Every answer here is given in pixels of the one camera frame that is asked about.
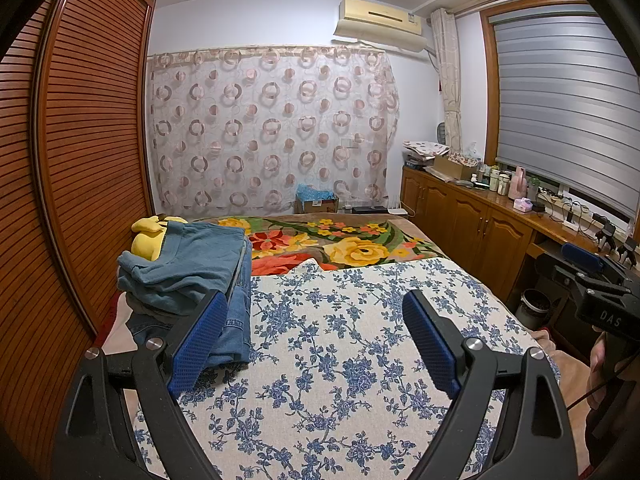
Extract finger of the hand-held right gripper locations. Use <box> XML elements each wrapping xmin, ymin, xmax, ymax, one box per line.
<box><xmin>537</xmin><ymin>242</ymin><xmax>629</xmax><ymax>302</ymax></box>

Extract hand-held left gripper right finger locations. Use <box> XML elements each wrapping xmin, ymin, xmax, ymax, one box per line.
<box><xmin>402</xmin><ymin>290</ymin><xmax>579</xmax><ymax>480</ymax></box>

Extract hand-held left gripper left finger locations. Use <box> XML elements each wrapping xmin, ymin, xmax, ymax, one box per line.
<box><xmin>52</xmin><ymin>290</ymin><xmax>229</xmax><ymax>480</ymax></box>

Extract teal short pants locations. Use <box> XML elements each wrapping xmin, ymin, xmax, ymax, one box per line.
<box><xmin>117</xmin><ymin>222</ymin><xmax>251</xmax><ymax>313</ymax></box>

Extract person's right hand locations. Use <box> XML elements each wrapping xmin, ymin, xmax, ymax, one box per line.
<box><xmin>586</xmin><ymin>333</ymin><xmax>624</xmax><ymax>412</ymax></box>

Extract blue denim jeans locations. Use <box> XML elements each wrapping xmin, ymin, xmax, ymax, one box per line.
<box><xmin>125</xmin><ymin>237</ymin><xmax>253</xmax><ymax>367</ymax></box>

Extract dark waste bin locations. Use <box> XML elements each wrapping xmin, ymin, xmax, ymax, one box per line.
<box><xmin>519</xmin><ymin>288</ymin><xmax>552</xmax><ymax>329</ymax></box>

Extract pink bed blanket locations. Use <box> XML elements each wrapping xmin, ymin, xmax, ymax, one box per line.
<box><xmin>97</xmin><ymin>294</ymin><xmax>142</xmax><ymax>357</ymax></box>

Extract blue floral bedsheet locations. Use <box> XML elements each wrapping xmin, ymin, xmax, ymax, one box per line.
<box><xmin>135</xmin><ymin>257</ymin><xmax>562</xmax><ymax>480</ymax></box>

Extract yellow plush toy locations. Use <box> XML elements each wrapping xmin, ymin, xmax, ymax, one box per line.
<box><xmin>130</xmin><ymin>215</ymin><xmax>189</xmax><ymax>261</ymax></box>

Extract wooden cabinet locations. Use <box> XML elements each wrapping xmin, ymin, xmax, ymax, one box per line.
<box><xmin>400</xmin><ymin>165</ymin><xmax>640</xmax><ymax>312</ymax></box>

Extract row of toiletry bottles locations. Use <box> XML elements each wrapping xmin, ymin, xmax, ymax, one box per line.
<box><xmin>474</xmin><ymin>162</ymin><xmax>512</xmax><ymax>194</ymax></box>

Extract grey window blind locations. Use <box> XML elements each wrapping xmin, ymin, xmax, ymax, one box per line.
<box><xmin>487</xmin><ymin>14</ymin><xmax>640</xmax><ymax>222</ymax></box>

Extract colourful flower blanket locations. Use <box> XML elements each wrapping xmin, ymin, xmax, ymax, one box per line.
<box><xmin>192</xmin><ymin>214</ymin><xmax>442</xmax><ymax>277</ymax></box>

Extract open cardboard box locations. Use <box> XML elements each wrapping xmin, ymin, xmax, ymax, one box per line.
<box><xmin>433</xmin><ymin>153</ymin><xmax>477</xmax><ymax>182</ymax></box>

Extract cardboard box with blue plastic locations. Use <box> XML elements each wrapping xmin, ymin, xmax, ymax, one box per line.
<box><xmin>294</xmin><ymin>183</ymin><xmax>341</xmax><ymax>215</ymax></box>

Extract patterned folded cloth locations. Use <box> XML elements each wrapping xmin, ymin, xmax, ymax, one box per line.
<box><xmin>403</xmin><ymin>140</ymin><xmax>452</xmax><ymax>159</ymax></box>

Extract wooden louvered wardrobe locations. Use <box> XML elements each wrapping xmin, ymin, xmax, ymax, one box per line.
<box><xmin>0</xmin><ymin>0</ymin><xmax>157</xmax><ymax>476</ymax></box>

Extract beige patterned curtain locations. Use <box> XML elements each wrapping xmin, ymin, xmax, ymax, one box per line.
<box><xmin>430</xmin><ymin>7</ymin><xmax>464</xmax><ymax>154</ymax></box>

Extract circle print sheer curtain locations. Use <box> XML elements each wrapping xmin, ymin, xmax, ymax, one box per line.
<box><xmin>147</xmin><ymin>45</ymin><xmax>402</xmax><ymax>214</ymax></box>

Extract beige air conditioner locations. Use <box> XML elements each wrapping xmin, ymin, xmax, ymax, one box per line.
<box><xmin>332</xmin><ymin>0</ymin><xmax>429</xmax><ymax>53</ymax></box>

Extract white power strip with cables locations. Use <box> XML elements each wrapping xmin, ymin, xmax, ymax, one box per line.
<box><xmin>537</xmin><ymin>189</ymin><xmax>602</xmax><ymax>234</ymax></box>

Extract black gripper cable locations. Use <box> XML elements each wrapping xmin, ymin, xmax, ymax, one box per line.
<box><xmin>566</xmin><ymin>376</ymin><xmax>622</xmax><ymax>412</ymax></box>

